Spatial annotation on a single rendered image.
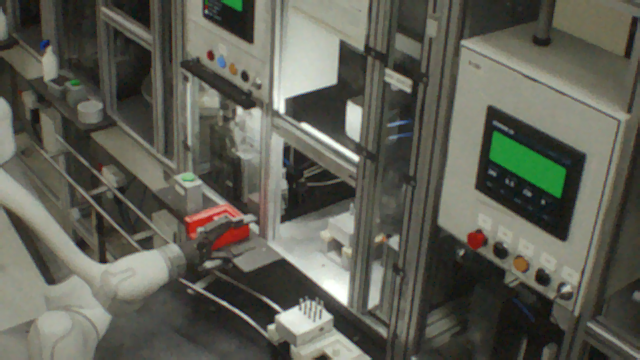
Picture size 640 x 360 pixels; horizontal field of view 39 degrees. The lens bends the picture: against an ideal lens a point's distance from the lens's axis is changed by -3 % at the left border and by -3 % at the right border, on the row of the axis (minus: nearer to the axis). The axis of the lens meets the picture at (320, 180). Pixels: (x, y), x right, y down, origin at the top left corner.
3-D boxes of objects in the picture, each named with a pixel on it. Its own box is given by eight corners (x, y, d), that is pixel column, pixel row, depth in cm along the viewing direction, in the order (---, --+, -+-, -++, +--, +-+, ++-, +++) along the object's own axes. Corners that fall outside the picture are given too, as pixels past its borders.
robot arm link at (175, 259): (168, 260, 227) (189, 252, 230) (150, 242, 233) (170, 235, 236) (170, 289, 232) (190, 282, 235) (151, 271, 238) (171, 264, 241)
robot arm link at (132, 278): (156, 239, 229) (142, 258, 240) (100, 259, 221) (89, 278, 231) (175, 278, 227) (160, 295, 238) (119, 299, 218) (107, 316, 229)
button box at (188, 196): (173, 207, 296) (172, 175, 290) (194, 200, 300) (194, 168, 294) (186, 219, 290) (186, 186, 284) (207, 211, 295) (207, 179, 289)
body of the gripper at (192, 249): (187, 279, 235) (218, 267, 240) (186, 252, 231) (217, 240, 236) (172, 265, 240) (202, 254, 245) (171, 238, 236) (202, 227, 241)
